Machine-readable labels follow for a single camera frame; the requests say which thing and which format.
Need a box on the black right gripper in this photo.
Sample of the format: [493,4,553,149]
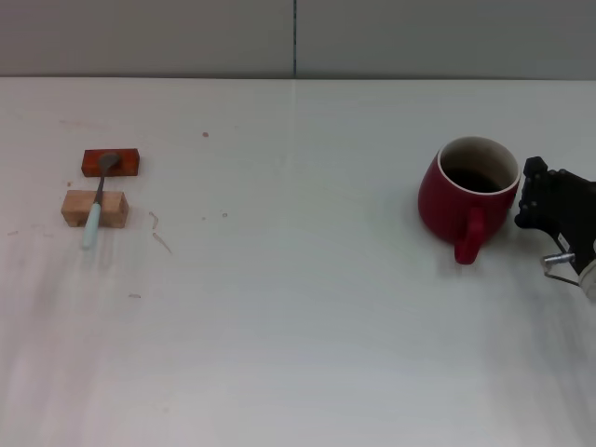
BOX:
[513,156,596,276]

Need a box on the red ceramic cup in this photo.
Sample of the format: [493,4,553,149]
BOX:
[416,135,522,265]

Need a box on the blue handled metal spoon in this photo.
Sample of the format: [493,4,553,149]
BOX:
[82,152,123,251]

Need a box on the red-brown wooden block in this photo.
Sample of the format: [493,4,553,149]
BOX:
[82,148,142,178]

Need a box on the light wooden block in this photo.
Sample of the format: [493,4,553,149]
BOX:
[61,189,129,229]

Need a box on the silver plug with thin cable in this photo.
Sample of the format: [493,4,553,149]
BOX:
[540,250,583,286]

